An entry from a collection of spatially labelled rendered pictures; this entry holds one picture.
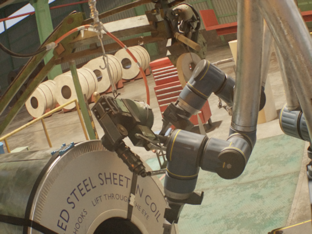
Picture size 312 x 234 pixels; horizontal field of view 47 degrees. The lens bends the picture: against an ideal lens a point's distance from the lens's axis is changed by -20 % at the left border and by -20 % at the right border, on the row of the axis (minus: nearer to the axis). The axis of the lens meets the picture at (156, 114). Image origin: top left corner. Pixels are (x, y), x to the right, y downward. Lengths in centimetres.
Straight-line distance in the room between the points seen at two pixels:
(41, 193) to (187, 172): 52
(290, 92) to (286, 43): 97
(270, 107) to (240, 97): 491
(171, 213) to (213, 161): 25
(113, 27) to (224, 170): 133
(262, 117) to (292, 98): 422
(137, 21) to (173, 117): 73
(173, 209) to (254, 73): 53
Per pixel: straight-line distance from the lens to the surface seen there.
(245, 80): 137
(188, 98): 176
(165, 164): 571
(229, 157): 128
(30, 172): 158
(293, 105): 207
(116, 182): 182
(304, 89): 112
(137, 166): 163
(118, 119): 167
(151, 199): 204
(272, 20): 110
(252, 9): 133
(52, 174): 149
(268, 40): 171
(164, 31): 230
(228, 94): 179
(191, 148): 131
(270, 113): 630
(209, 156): 130
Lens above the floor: 168
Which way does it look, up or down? 10 degrees down
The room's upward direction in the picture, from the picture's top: 16 degrees counter-clockwise
